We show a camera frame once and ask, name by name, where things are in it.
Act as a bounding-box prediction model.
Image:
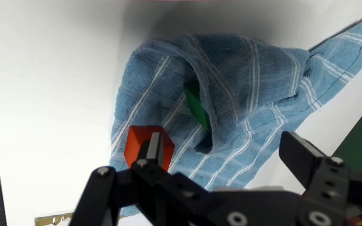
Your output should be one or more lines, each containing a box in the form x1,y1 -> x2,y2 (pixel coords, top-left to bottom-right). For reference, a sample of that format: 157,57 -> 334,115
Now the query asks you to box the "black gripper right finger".
279,130 -> 362,226

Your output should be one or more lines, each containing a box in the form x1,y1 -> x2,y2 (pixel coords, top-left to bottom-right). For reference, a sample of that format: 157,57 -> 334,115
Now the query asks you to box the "blue striped towel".
109,13 -> 362,217

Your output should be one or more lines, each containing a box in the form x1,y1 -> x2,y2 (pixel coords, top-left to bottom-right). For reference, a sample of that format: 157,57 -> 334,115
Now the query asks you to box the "red block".
123,124 -> 175,171

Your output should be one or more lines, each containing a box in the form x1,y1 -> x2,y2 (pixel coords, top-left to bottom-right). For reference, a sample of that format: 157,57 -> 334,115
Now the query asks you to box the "green block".
183,80 -> 212,131

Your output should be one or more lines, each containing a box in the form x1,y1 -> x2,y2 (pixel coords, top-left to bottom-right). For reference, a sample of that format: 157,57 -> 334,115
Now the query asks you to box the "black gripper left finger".
69,130 -> 216,226

